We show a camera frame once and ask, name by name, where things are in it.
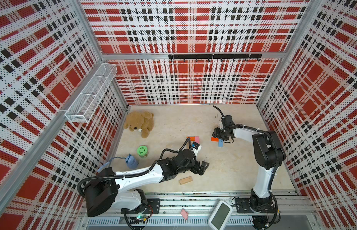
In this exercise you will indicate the green round toy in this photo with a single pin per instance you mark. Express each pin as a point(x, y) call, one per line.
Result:
point(142, 151)

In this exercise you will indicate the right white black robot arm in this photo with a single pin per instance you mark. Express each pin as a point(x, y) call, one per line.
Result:
point(268, 153)

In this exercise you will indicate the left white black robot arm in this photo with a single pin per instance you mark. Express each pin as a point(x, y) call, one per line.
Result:
point(123, 189)

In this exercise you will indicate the white wire mesh basket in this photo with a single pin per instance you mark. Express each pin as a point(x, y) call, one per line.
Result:
point(86, 103)

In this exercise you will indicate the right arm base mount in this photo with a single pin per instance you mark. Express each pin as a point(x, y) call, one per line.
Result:
point(269, 206)

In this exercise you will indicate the brown teddy bear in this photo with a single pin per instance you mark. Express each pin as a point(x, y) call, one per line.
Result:
point(140, 122)

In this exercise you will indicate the blue toy with cord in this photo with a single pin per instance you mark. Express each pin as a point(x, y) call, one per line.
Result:
point(130, 161)

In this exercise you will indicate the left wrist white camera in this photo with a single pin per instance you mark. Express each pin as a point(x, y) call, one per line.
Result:
point(195, 147)

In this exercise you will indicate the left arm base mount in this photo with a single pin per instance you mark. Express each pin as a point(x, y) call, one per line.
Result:
point(137, 219)

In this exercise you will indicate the pink block on rail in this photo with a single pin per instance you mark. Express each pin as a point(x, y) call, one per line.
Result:
point(184, 214)

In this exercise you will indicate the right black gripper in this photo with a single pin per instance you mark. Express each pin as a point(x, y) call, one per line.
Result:
point(215, 134)

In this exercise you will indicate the white tablet device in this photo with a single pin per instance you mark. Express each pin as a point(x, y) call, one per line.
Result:
point(220, 216)

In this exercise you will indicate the black hook rail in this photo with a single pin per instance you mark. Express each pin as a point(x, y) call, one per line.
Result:
point(245, 56)

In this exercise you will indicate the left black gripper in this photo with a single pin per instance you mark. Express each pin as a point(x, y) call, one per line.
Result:
point(202, 168)

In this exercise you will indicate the wooden block front lower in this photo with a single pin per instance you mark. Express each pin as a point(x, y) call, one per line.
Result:
point(185, 180)

